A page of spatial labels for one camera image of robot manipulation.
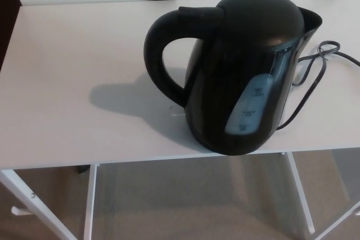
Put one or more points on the white table frame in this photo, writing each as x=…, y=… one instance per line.
x=90, y=195

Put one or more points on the black electric kettle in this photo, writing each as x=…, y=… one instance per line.
x=225, y=82

